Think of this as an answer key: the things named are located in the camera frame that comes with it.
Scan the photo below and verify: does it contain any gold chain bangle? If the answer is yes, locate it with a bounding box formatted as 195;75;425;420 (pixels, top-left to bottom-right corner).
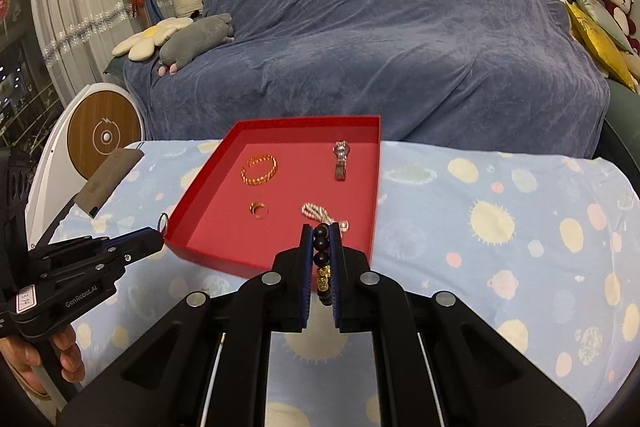
240;154;279;186

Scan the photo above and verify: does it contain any red jewelry box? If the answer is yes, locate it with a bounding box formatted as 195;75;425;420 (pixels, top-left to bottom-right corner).
165;116;381;279

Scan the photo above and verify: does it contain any black bead bracelet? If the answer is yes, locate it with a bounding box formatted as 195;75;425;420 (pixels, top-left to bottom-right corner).
311;222;334;307

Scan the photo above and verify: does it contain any red monkey plush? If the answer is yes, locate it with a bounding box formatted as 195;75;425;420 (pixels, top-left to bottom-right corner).
602;0;639;53

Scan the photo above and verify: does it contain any cream flower cushion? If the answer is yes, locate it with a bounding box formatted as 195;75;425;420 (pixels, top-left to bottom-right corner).
112;17;193;62

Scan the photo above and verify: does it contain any blue-grey sofa blanket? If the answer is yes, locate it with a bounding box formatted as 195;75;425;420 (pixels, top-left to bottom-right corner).
122;0;610;157

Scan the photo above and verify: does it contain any grey patterned pillow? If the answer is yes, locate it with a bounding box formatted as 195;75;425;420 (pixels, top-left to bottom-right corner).
575;0;634;53

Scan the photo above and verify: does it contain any blue planet print cloth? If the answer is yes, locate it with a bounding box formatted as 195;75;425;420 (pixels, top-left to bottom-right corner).
52;140;639;426

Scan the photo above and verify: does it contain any silver wristwatch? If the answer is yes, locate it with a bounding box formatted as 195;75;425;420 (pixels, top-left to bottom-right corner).
333;141;350;181

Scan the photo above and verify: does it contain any green sofa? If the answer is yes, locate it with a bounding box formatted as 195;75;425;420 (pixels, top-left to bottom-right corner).
594;79;639;191

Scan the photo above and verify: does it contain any yellow satin pillow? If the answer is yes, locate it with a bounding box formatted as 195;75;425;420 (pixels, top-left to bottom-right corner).
558;0;639;94

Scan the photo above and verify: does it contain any grey plush toy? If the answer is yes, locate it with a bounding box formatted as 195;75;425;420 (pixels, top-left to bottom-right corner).
157;13;234;76

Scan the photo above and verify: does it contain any white round wooden device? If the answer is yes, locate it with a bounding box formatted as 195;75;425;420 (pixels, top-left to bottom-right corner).
25;82;144;247

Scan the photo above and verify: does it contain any gold hoop earring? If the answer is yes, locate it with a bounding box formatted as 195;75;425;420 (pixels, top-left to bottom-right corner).
156;212;169;236
248;202;269;220

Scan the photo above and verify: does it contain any white pearl bracelet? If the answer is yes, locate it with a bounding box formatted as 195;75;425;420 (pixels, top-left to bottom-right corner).
300;201;350;235

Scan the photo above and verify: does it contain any brown felt pouch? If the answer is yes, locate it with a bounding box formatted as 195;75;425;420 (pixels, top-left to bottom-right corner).
75;148;143;218

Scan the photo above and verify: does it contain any person left hand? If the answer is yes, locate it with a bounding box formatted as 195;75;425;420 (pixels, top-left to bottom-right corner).
0;323;87;400

